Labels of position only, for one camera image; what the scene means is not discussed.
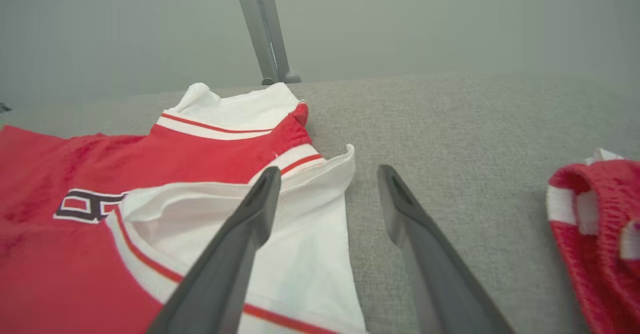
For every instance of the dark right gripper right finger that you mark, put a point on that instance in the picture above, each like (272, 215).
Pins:
(445, 284)

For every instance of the red and white jersey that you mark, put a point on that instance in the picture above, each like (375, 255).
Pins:
(75, 274)

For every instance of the grey metal post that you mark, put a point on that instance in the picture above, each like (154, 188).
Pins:
(257, 24)

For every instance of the grey fabric sofa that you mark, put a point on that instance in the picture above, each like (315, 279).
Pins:
(475, 139)

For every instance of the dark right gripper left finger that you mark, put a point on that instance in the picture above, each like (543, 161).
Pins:
(220, 279)

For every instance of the red shorts with white waistband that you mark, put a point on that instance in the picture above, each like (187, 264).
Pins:
(600, 254)

